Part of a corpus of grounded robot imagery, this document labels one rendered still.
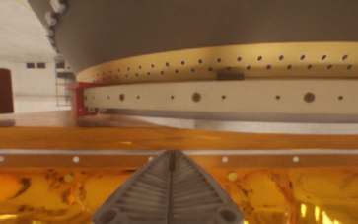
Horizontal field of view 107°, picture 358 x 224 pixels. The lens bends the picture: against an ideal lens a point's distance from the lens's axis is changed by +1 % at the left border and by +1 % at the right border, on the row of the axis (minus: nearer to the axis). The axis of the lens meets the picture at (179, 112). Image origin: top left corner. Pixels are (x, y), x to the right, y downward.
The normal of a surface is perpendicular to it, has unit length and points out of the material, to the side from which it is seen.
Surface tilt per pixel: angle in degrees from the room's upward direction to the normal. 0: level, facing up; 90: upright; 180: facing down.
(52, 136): 90
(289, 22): 62
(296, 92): 90
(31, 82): 90
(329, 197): 118
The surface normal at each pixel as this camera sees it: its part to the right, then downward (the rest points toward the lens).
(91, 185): -0.04, -0.56
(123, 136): 0.02, 0.07
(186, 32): -0.27, 0.53
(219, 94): -0.24, 0.07
